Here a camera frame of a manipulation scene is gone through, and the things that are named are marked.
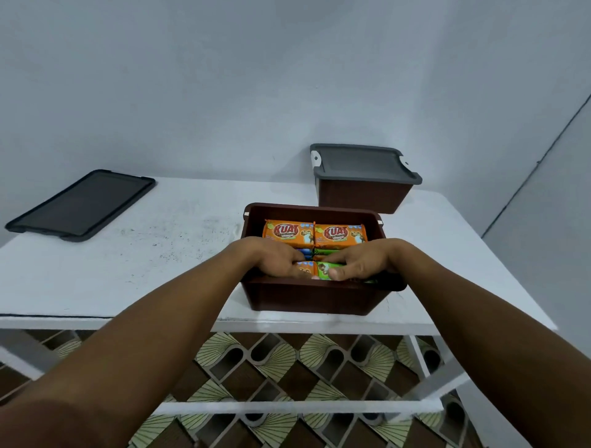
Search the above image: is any person's right hand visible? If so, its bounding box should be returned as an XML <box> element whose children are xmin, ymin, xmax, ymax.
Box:
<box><xmin>323</xmin><ymin>238</ymin><xmax>412</xmax><ymax>282</ymax></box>

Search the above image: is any person's left hand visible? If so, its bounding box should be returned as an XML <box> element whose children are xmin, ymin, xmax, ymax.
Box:
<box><xmin>228</xmin><ymin>236</ymin><xmax>320</xmax><ymax>281</ymax></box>

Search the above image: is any green snack packet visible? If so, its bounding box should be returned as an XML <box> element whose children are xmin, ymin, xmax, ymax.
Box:
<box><xmin>316</xmin><ymin>261</ymin><xmax>377</xmax><ymax>284</ymax></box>

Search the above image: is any dark grey lid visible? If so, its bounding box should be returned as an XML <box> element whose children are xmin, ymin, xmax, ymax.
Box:
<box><xmin>310</xmin><ymin>143</ymin><xmax>424</xmax><ymax>186</ymax></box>
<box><xmin>4</xmin><ymin>169</ymin><xmax>157</xmax><ymax>243</ymax></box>

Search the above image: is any person's left forearm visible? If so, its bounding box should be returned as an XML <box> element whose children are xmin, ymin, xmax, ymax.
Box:
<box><xmin>0</xmin><ymin>242</ymin><xmax>259</xmax><ymax>448</ymax></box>

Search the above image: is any person's right forearm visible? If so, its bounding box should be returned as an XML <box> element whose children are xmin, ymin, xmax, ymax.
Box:
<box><xmin>392</xmin><ymin>242</ymin><xmax>591</xmax><ymax>448</ymax></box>

